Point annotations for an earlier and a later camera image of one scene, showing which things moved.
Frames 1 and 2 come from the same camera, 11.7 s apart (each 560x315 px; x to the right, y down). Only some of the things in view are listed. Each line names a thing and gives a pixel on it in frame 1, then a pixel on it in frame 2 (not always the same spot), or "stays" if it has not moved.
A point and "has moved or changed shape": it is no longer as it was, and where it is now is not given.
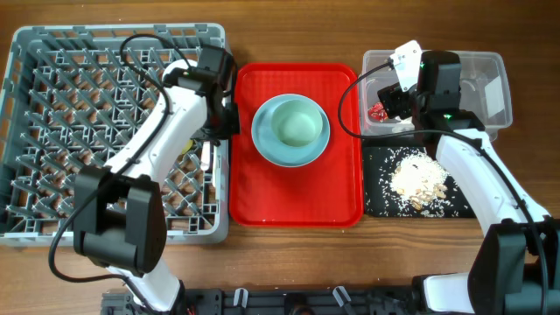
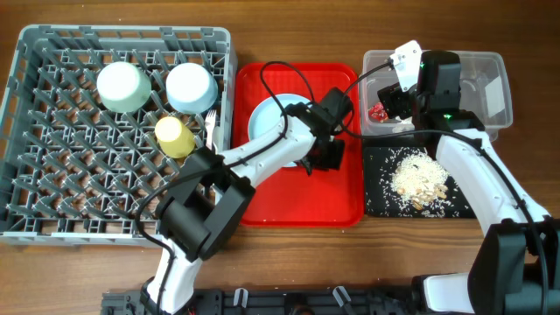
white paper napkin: (405, 125) stays
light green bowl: (297, 122) has moved or changed shape
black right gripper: (394, 101) stays
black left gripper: (233, 128) → (335, 161)
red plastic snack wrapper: (377, 112) stays
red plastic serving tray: (291, 164) stays
